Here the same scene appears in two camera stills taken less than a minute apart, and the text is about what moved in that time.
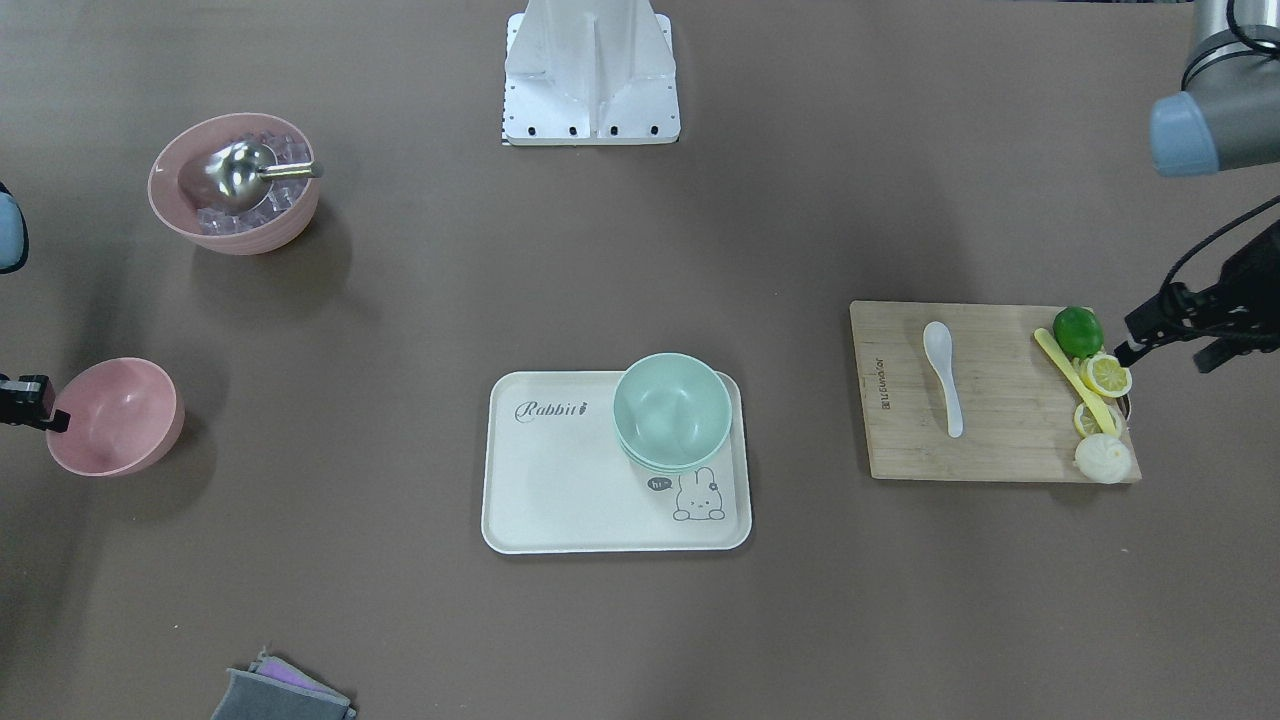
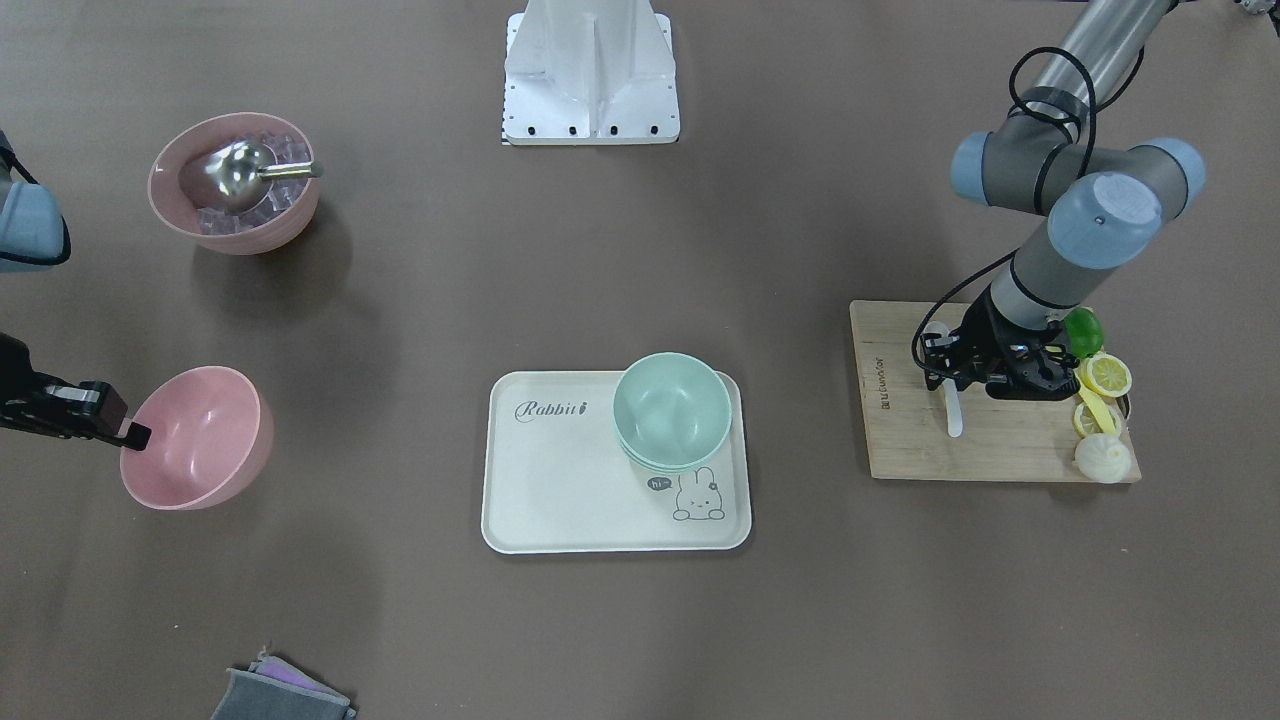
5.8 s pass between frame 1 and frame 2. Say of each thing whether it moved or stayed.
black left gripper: moved
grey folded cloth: stayed
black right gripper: moved
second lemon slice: stayed
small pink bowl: moved
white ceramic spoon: stayed
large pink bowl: stayed
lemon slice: stayed
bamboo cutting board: stayed
